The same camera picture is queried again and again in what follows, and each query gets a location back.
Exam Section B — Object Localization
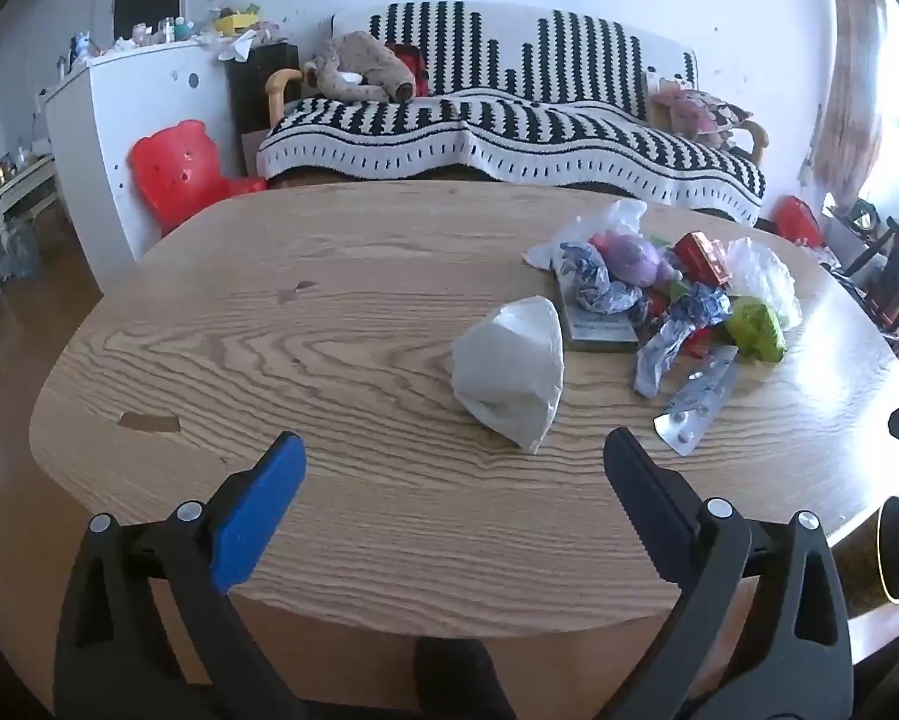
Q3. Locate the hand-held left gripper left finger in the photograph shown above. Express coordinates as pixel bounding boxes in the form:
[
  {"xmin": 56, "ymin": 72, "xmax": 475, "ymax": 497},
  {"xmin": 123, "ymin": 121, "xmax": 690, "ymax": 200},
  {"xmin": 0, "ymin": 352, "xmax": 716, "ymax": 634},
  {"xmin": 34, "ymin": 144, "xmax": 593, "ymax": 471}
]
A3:
[{"xmin": 53, "ymin": 431, "xmax": 308, "ymax": 720}]

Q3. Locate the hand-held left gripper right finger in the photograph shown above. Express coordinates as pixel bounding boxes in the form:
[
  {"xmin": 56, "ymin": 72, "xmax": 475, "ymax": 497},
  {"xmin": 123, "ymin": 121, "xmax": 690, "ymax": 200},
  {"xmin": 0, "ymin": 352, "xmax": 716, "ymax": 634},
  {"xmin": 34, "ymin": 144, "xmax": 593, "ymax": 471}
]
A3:
[{"xmin": 603, "ymin": 427, "xmax": 855, "ymax": 720}]

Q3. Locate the black gold-rimmed trash bin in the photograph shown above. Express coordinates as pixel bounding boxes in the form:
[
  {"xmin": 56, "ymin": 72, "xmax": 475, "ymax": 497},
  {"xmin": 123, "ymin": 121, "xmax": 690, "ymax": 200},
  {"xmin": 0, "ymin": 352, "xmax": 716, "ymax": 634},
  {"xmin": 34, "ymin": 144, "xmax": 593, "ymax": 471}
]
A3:
[{"xmin": 875, "ymin": 495, "xmax": 899, "ymax": 605}]

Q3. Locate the long blue-white wrapper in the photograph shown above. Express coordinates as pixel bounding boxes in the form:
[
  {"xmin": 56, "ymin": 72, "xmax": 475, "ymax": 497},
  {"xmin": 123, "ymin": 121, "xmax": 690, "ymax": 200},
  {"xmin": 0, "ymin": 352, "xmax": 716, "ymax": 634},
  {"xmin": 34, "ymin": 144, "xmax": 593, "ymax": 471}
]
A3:
[{"xmin": 633, "ymin": 288, "xmax": 732, "ymax": 399}]

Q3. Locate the torn green cardboard box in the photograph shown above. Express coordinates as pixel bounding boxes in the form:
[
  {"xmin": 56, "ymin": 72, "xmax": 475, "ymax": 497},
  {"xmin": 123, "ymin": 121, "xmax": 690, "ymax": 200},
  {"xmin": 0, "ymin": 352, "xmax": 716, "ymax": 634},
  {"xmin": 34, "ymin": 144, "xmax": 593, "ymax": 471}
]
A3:
[{"xmin": 723, "ymin": 295, "xmax": 787, "ymax": 364}]

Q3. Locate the silver pill blister pack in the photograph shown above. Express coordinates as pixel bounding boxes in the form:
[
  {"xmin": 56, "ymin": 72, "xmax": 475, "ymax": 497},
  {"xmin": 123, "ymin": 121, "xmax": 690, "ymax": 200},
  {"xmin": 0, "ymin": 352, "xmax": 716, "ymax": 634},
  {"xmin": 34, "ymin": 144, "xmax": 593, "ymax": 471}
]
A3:
[{"xmin": 652, "ymin": 345, "xmax": 742, "ymax": 458}]

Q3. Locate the clear crumpled plastic bag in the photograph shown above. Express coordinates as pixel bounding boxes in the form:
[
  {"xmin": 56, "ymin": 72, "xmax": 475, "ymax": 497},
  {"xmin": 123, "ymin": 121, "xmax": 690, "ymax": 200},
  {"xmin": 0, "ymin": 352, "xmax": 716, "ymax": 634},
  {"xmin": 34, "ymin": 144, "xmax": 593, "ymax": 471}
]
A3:
[{"xmin": 725, "ymin": 237, "xmax": 804, "ymax": 331}]

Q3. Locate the red bag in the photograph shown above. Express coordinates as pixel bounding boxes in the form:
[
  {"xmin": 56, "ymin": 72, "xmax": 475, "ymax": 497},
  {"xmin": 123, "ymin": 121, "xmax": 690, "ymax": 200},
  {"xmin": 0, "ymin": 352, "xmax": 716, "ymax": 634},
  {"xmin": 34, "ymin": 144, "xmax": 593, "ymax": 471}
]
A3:
[{"xmin": 774, "ymin": 194, "xmax": 826, "ymax": 249}]

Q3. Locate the small crumpled blue-white wrapper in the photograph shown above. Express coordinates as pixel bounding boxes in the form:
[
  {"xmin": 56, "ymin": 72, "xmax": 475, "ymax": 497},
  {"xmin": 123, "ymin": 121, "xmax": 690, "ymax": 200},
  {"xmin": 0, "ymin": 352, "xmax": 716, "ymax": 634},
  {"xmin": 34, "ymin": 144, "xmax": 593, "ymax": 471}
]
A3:
[{"xmin": 557, "ymin": 241, "xmax": 647, "ymax": 314}]

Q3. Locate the purple snack packet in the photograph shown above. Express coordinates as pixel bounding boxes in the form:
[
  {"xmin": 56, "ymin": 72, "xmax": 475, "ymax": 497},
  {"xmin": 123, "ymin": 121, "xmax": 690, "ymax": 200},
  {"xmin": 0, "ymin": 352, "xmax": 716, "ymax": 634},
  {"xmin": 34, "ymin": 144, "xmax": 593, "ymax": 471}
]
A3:
[{"xmin": 590, "ymin": 231, "xmax": 684, "ymax": 290}]

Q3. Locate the red cardboard box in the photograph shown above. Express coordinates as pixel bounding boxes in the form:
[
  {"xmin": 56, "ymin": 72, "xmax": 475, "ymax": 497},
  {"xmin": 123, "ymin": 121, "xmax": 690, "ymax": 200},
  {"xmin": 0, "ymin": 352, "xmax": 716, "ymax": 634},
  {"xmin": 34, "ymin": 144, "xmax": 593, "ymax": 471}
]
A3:
[{"xmin": 672, "ymin": 231, "xmax": 733, "ymax": 287}]

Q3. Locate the white crumpled plastic bag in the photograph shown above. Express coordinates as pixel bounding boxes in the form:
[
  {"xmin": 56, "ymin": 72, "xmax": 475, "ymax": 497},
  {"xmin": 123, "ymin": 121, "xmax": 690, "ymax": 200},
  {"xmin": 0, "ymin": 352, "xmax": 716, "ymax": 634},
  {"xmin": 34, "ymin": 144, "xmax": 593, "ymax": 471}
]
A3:
[{"xmin": 523, "ymin": 199, "xmax": 650, "ymax": 271}]

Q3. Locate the red bear-shaped chair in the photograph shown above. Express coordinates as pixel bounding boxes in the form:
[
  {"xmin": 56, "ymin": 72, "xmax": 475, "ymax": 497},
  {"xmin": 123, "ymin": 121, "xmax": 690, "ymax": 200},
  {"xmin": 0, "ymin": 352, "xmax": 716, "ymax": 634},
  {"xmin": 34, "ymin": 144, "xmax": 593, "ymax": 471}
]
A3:
[{"xmin": 127, "ymin": 119, "xmax": 271, "ymax": 238}]

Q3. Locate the patterned curtain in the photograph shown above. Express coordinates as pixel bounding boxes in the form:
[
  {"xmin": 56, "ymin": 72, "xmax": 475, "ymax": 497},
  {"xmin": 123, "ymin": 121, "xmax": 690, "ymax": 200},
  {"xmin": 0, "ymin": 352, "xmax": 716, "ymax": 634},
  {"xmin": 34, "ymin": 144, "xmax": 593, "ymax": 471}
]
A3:
[{"xmin": 815, "ymin": 0, "xmax": 890, "ymax": 212}]

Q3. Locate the pink floral cushion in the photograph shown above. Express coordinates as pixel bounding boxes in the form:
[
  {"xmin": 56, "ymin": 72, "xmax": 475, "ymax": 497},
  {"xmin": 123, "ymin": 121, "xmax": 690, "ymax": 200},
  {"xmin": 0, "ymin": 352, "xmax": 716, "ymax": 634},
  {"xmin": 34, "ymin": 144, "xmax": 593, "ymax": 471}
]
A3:
[{"xmin": 647, "ymin": 78, "xmax": 754, "ymax": 149}]

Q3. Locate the white desk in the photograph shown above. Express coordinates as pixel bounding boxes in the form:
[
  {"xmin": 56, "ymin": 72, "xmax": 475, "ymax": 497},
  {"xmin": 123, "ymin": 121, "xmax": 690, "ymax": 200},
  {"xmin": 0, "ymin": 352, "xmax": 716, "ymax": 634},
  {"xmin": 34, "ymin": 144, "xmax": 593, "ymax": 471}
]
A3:
[{"xmin": 0, "ymin": 153, "xmax": 65, "ymax": 295}]

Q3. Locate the black white striped sofa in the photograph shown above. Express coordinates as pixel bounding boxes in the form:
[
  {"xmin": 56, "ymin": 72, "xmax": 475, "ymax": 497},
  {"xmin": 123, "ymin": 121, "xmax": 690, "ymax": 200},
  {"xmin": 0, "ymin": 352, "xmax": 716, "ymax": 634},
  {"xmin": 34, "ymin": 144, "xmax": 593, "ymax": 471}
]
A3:
[{"xmin": 257, "ymin": 1, "xmax": 766, "ymax": 227}]

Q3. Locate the dark side cabinet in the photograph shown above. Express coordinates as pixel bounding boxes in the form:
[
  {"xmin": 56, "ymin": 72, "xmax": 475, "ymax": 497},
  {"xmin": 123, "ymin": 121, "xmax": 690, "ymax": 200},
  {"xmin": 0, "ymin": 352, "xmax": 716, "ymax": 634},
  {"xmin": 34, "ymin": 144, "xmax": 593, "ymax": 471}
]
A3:
[{"xmin": 226, "ymin": 43, "xmax": 302, "ymax": 178}]

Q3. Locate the rattan sofa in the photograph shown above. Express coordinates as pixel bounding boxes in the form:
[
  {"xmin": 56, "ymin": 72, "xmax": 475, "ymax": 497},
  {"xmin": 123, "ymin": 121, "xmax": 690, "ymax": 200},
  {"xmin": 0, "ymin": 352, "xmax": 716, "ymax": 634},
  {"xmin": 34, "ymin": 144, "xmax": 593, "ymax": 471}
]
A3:
[{"xmin": 264, "ymin": 67, "xmax": 771, "ymax": 230}]

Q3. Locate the white cabinet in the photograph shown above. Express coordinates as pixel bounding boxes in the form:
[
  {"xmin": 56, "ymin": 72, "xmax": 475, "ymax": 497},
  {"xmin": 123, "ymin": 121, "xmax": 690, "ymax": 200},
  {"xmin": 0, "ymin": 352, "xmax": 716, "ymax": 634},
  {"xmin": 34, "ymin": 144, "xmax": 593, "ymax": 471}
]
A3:
[{"xmin": 43, "ymin": 37, "xmax": 234, "ymax": 295}]

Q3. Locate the beige plush toy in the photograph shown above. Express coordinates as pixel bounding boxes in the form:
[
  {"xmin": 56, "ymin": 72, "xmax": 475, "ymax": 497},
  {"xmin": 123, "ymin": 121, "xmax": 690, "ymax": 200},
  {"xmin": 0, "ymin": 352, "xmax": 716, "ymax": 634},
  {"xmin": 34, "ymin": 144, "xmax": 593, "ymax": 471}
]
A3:
[{"xmin": 303, "ymin": 31, "xmax": 421, "ymax": 105}]

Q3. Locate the crumpled white tissue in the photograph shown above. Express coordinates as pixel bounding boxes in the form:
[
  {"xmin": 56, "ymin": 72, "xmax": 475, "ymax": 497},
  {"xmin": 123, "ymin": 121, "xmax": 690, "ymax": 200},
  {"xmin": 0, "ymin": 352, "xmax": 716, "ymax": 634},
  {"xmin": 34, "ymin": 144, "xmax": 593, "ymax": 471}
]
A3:
[{"xmin": 211, "ymin": 29, "xmax": 261, "ymax": 62}]

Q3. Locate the red plush toy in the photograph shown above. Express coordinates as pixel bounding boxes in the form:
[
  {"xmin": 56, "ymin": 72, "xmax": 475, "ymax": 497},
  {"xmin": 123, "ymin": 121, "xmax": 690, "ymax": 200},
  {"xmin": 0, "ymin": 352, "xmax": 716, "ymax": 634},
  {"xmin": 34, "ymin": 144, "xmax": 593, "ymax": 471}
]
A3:
[{"xmin": 385, "ymin": 43, "xmax": 430, "ymax": 99}]

